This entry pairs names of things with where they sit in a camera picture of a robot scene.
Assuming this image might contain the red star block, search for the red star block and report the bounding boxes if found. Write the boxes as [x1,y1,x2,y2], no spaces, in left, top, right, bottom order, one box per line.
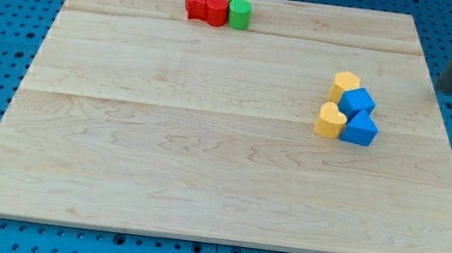
[184,0,207,21]

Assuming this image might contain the blue triangle block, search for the blue triangle block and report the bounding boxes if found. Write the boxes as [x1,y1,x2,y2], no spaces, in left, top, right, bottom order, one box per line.
[340,110,378,147]

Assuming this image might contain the yellow heart block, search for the yellow heart block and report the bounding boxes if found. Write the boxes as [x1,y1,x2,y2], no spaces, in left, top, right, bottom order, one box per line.
[314,101,347,139]

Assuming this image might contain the wooden board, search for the wooden board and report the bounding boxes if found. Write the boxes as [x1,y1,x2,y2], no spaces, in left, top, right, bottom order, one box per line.
[0,0,452,253]

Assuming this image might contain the yellow hexagon block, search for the yellow hexagon block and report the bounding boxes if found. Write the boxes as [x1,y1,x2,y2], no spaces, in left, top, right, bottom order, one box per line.
[328,71,361,104]

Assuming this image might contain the blue cube block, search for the blue cube block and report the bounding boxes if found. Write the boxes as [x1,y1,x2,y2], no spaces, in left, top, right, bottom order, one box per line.
[338,88,376,119]

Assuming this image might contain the green cylinder block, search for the green cylinder block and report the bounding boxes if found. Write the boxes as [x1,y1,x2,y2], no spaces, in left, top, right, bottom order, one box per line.
[227,0,252,30]

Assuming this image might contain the red cylinder block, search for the red cylinder block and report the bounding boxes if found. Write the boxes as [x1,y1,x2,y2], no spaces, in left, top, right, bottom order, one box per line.
[205,0,229,27]

